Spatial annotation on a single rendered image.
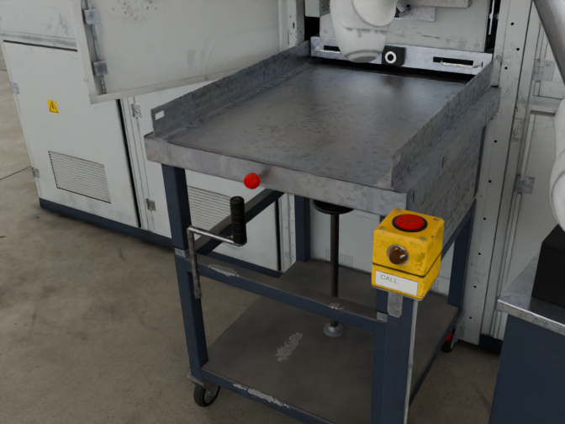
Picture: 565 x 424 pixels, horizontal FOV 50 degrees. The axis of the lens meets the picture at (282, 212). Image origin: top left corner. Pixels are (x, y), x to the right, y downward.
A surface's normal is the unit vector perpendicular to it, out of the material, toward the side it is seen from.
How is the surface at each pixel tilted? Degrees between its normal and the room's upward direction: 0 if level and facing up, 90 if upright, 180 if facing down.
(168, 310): 0
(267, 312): 0
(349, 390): 0
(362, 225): 90
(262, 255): 90
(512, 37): 90
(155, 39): 90
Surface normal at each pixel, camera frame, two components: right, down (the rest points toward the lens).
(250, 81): 0.86, 0.22
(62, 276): -0.04, -0.88
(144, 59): 0.53, 0.39
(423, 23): -0.51, 0.43
